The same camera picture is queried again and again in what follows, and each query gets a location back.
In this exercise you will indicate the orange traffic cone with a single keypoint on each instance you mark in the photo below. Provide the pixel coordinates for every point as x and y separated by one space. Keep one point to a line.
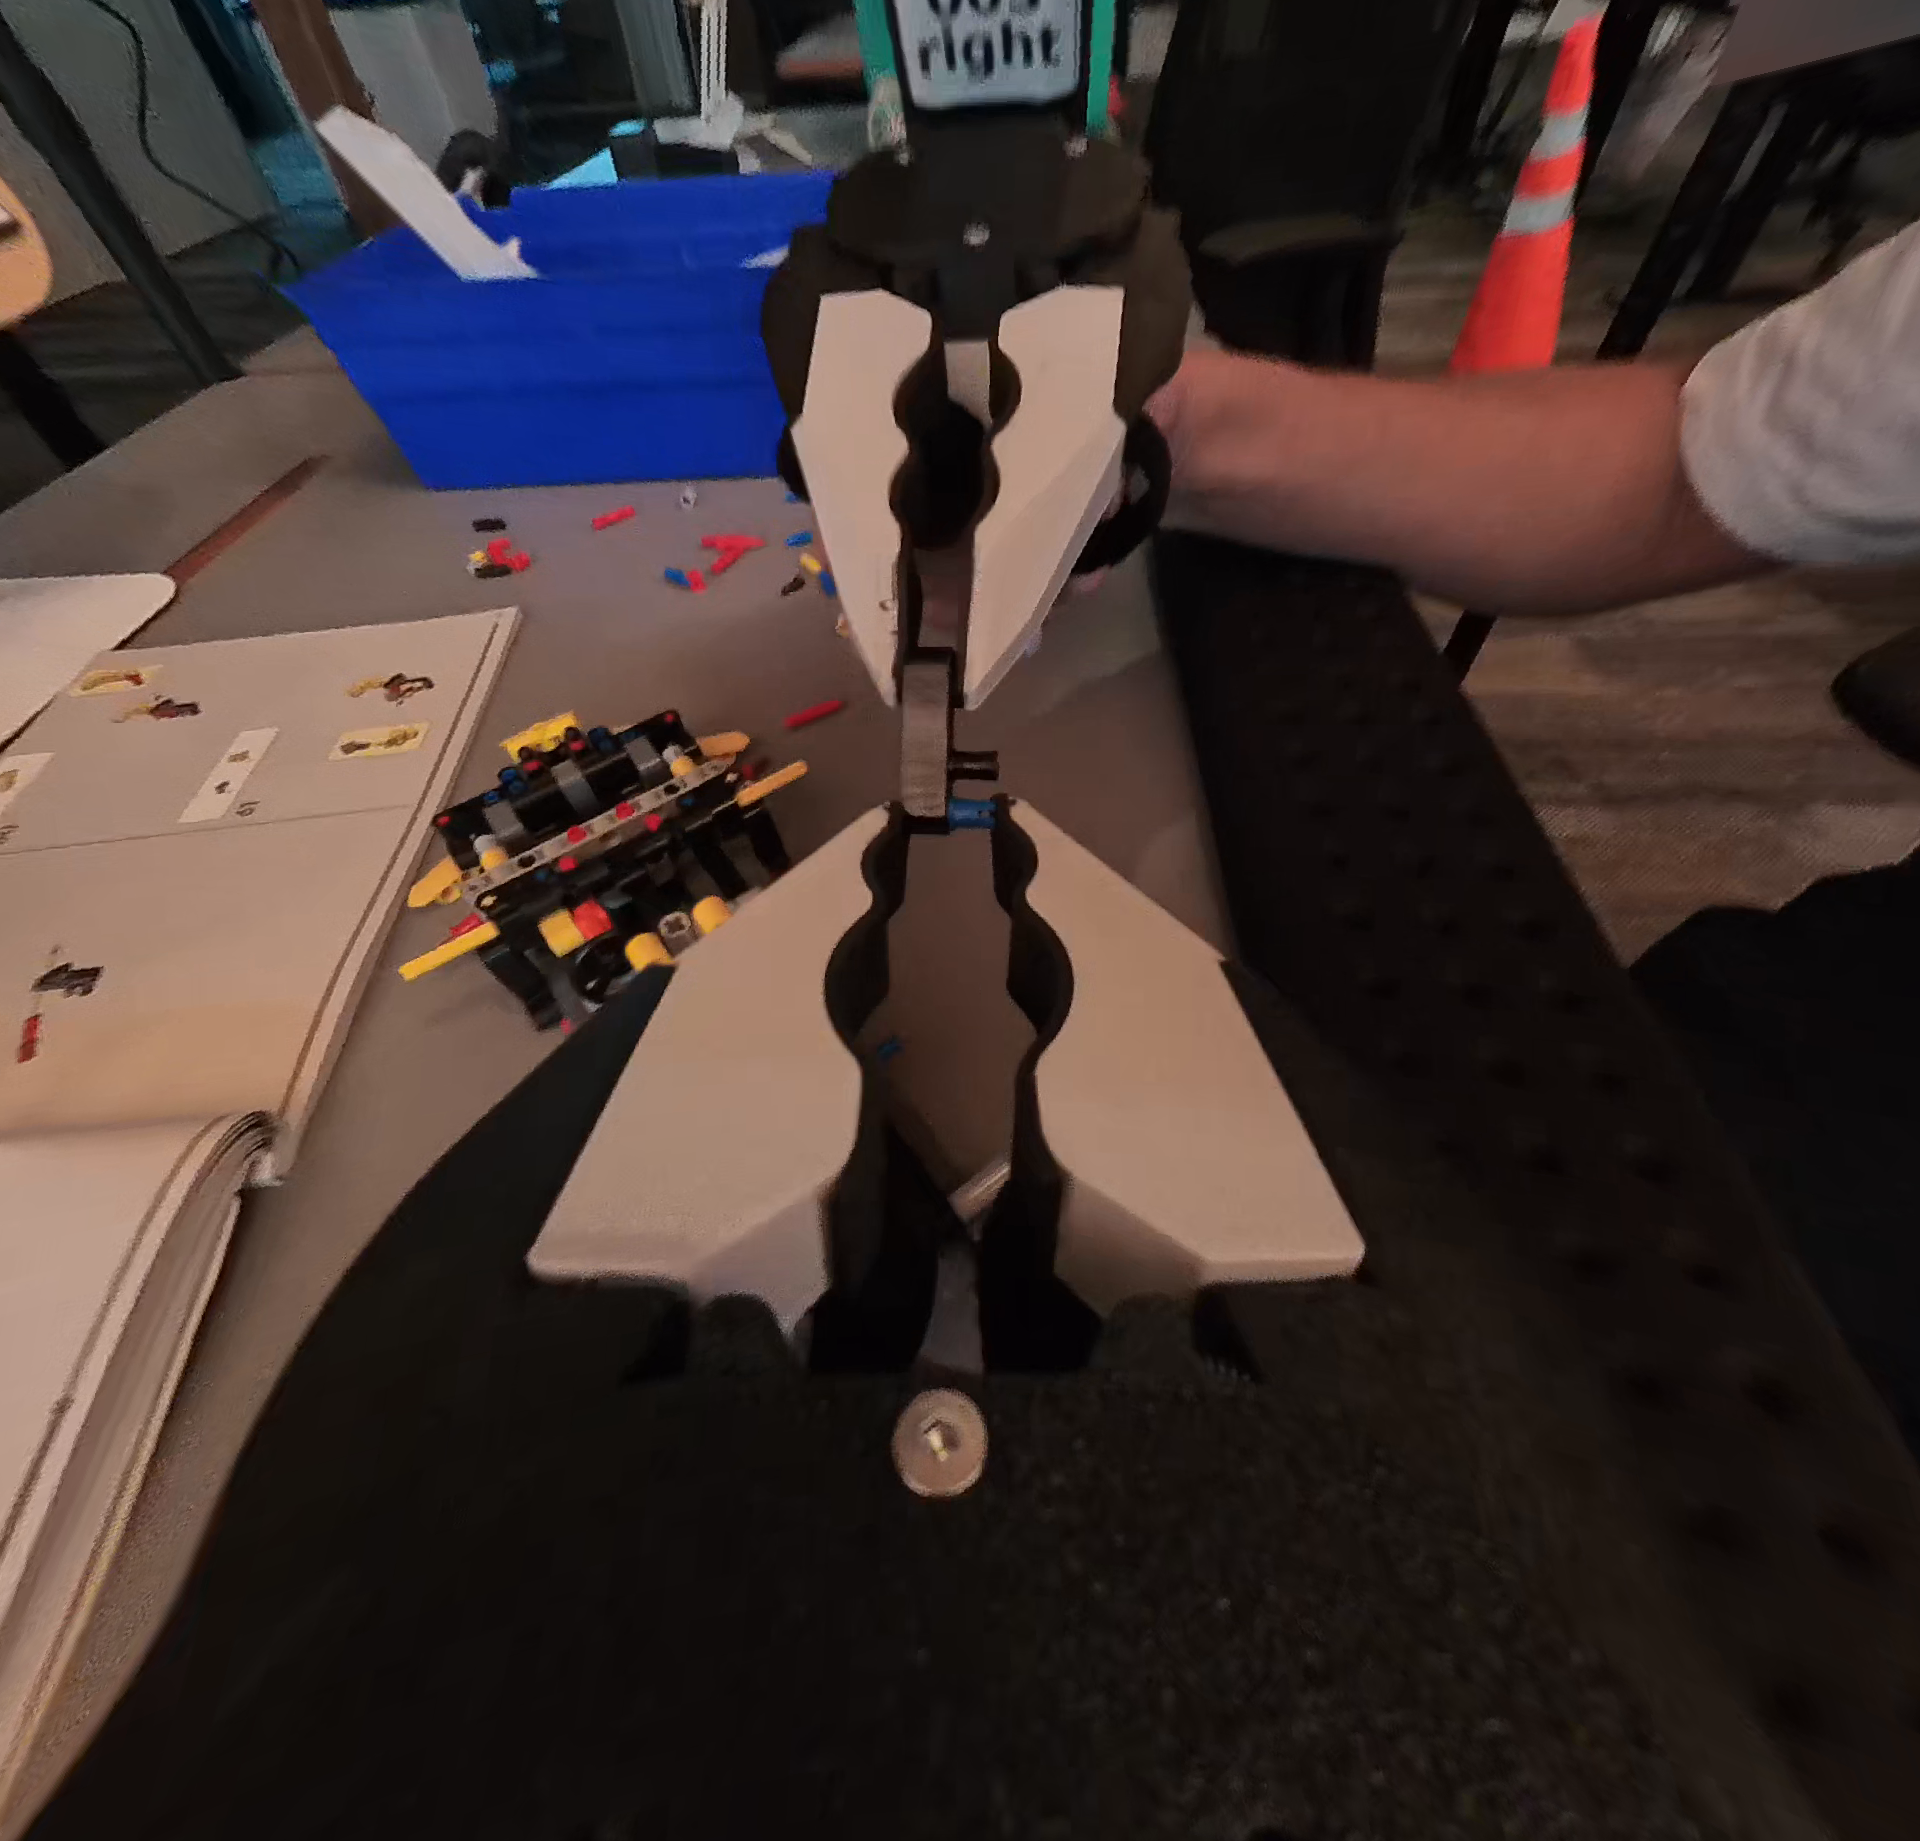
1531 252

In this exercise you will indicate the building instruction book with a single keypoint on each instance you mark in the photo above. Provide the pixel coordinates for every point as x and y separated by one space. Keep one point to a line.
225 896

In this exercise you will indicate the wooden support post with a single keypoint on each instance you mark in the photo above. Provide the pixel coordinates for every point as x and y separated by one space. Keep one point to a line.
300 41

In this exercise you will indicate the toy brick car chassis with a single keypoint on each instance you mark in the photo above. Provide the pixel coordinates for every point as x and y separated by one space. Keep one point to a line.
601 851

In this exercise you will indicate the person's right forearm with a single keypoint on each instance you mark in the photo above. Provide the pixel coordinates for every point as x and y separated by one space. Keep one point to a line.
1425 477

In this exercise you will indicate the blue plastic bin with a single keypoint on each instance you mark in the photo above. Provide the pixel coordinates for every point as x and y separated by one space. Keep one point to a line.
601 357

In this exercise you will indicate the person's right hand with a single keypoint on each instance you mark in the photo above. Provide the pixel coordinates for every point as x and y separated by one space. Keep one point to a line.
1182 445

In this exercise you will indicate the red and black toy pieces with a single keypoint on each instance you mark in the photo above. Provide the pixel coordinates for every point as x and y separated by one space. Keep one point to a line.
497 553

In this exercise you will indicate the blue toy pin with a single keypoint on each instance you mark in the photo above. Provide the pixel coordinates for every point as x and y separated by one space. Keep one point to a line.
970 817

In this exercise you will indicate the black office chair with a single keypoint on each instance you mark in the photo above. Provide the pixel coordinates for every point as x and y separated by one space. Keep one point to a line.
1291 101

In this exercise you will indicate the white stand with flat base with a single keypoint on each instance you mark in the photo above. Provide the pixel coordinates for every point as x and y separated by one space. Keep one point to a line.
60 642

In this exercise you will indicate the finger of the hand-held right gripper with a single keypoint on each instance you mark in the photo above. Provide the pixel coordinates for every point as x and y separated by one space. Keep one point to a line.
1056 430
847 430

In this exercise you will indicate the white and tan desk lamp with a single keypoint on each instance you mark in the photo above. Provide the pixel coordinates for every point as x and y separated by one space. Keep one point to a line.
711 71

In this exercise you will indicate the white paper sheet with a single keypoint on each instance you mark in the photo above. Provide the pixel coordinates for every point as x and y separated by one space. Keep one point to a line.
420 198

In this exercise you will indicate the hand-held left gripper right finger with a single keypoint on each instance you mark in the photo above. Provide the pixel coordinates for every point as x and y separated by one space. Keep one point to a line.
1200 1121

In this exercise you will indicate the pile of red blue pins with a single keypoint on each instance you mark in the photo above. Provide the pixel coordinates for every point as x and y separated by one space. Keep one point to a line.
727 550

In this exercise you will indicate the black toy connector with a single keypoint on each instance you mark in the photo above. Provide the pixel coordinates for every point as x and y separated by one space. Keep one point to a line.
930 737

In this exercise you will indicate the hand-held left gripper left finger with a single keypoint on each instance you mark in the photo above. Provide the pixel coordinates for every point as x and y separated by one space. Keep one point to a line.
706 1121

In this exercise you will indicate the dark dotted panel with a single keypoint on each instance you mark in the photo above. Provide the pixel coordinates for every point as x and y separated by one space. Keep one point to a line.
1501 1046

